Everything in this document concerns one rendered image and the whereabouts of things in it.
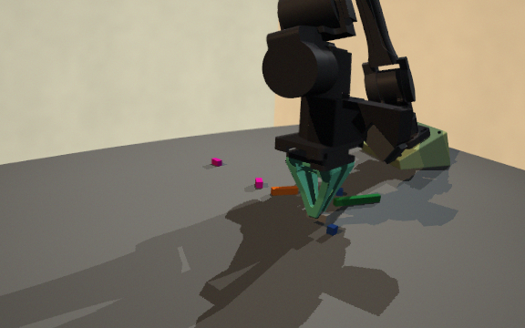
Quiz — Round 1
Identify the orange rod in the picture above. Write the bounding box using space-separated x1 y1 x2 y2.
271 186 298 196

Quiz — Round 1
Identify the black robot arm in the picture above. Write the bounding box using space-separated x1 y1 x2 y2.
262 0 430 164

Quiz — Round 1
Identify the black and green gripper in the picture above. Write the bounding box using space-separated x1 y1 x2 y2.
275 97 364 218

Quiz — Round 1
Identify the green rod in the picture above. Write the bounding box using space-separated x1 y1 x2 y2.
333 193 381 207

